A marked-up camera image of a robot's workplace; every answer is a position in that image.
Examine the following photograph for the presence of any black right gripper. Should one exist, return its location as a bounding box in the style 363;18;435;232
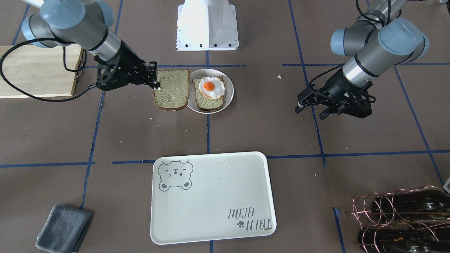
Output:
94;42;161;91

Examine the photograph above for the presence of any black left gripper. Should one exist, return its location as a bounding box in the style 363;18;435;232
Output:
295;67;376;120

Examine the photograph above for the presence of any bread slice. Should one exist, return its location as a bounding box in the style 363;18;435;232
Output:
193;76;226;111
153;70;190;111

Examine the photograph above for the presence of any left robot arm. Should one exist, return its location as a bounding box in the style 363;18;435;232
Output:
295;0;430;120

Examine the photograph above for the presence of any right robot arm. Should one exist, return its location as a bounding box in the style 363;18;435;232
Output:
21;0;160;91

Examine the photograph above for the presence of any cream bear tray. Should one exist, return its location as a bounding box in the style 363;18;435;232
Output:
150;151;277;245

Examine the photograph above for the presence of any bread slice on plate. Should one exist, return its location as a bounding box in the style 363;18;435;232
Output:
193;76;226;111

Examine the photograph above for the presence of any fried egg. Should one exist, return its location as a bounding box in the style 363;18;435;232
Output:
198;77;225;99

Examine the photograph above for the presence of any white round plate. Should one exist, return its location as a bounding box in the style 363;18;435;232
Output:
187;69;234;114

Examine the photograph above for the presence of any wooden cutting board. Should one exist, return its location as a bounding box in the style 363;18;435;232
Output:
2;45;76;97

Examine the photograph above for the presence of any dark green wine bottle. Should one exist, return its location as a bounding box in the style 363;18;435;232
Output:
372;188;450;221

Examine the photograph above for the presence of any grey folded cloth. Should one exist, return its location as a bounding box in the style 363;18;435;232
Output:
35;205;93;253

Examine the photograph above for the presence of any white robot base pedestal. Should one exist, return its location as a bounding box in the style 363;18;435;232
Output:
176;0;239;51

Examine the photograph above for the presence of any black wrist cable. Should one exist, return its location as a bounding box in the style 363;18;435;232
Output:
0;38;102;103

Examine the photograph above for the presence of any copper wire bottle rack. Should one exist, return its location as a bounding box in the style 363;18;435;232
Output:
351;186;450;253

